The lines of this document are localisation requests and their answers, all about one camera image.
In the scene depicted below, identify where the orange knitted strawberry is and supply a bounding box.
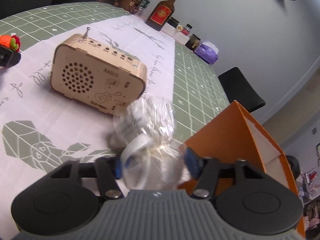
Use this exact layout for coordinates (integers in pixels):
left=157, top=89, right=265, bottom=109
left=0, top=33, right=21, bottom=52

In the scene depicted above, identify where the clear bag of white items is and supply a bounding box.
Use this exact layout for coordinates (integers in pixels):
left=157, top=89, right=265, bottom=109
left=110, top=97, right=191, bottom=190

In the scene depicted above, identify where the orange cardboard box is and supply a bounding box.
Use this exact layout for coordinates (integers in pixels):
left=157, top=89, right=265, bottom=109
left=169, top=102, right=303, bottom=239

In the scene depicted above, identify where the green grid tablecloth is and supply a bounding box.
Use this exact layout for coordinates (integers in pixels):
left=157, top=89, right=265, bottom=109
left=1, top=2, right=228, bottom=141

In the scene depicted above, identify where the white table runner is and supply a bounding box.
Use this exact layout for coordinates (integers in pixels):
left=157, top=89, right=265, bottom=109
left=1, top=15, right=175, bottom=239

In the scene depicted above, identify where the wooden radio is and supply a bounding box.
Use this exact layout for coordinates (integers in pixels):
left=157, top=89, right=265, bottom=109
left=50, top=34, right=148, bottom=116

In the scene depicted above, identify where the black chair right side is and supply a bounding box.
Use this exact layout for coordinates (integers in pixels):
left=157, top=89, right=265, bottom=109
left=218, top=67, right=266, bottom=113

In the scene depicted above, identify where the purple tissue pack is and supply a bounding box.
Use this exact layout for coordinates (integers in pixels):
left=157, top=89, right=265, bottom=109
left=194, top=41, right=219, bottom=65

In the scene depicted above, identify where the dark glass jar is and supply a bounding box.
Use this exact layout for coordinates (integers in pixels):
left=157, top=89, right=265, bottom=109
left=185, top=34, right=201, bottom=51

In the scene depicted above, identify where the brown bear canister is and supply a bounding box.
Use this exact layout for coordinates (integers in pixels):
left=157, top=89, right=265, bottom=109
left=98, top=0, right=140, bottom=14

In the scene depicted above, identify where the white box stand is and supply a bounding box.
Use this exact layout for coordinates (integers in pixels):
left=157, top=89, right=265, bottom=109
left=161, top=23, right=189, bottom=46

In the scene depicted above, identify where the small red label bottle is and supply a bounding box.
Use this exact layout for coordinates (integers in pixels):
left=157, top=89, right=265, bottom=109
left=181, top=24, right=193, bottom=36

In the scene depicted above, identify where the small tape roll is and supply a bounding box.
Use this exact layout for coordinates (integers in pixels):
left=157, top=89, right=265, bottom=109
left=176, top=25, right=183, bottom=31

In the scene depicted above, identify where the clear water bottle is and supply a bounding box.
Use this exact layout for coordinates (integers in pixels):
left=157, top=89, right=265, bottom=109
left=137, top=0, right=151, bottom=16

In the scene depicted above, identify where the black lid jar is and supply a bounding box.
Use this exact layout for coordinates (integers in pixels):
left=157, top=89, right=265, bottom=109
left=167, top=17, right=180, bottom=28

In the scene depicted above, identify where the brown liquor bottle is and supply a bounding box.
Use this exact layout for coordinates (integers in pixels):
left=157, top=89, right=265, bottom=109
left=145, top=0, right=176, bottom=31

